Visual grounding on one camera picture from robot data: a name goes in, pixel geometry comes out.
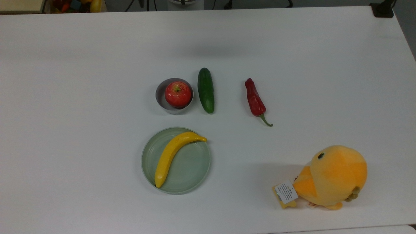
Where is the red chili pepper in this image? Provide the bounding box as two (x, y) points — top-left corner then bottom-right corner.
(244, 78), (274, 127)

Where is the green plastic plate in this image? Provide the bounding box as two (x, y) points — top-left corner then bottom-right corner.
(141, 127), (211, 195)

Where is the green cucumber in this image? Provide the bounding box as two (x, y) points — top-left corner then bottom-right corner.
(197, 67), (215, 114)

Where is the red apple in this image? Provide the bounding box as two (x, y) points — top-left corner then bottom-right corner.
(164, 81), (192, 109)

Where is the grey round bowl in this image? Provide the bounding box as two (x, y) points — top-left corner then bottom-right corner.
(155, 78), (194, 115)

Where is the yellow banana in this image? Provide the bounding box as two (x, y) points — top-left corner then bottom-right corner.
(154, 131), (207, 189)

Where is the white paper tag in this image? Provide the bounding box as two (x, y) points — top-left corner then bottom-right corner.
(274, 180), (298, 205)

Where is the orange plush toy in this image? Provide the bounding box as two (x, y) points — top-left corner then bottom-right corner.
(272, 145), (368, 211)

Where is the box of colourful toys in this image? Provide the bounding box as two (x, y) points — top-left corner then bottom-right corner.
(44, 0), (105, 14)

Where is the black stand base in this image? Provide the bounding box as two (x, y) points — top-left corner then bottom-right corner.
(370, 0), (396, 18)

